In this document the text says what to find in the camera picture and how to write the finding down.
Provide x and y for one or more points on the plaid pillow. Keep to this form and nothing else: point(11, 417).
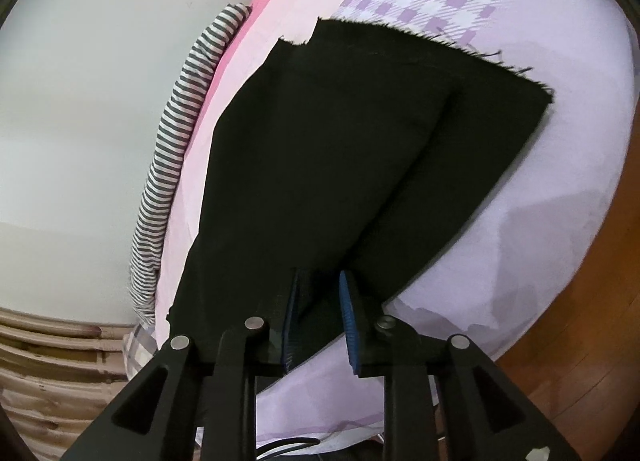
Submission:
point(139, 346)

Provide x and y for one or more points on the black pants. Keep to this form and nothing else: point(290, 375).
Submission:
point(360, 155)

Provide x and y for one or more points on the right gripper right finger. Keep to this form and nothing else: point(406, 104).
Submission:
point(444, 399)

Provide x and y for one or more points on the pink purple bed sheet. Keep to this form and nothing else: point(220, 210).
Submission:
point(521, 246)

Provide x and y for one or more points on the wooden slatted headboard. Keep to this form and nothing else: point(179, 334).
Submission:
point(57, 376)

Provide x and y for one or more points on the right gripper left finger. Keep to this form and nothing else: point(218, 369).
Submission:
point(155, 417)

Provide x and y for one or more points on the grey white striped blanket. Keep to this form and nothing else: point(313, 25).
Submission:
point(173, 136)

